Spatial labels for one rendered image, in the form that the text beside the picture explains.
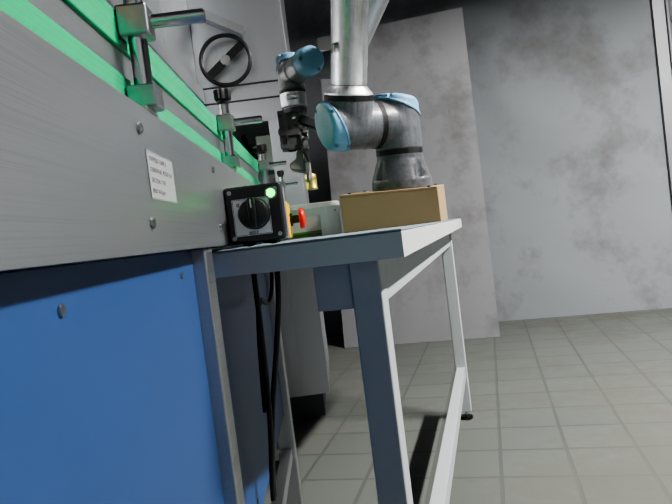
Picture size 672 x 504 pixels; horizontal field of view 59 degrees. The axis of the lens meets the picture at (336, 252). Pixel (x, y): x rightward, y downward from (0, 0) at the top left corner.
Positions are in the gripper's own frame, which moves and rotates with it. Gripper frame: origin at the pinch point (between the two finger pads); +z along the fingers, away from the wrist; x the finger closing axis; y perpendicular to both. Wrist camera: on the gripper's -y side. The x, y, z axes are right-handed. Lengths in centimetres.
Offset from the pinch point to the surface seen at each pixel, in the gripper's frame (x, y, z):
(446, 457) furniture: 35, -24, 72
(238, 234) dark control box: 88, 11, 15
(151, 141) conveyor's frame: 121, 12, 6
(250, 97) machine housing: -72, 20, -42
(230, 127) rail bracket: 74, 12, -3
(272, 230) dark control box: 88, 6, 15
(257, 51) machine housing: -72, 15, -60
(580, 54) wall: -215, -184, -78
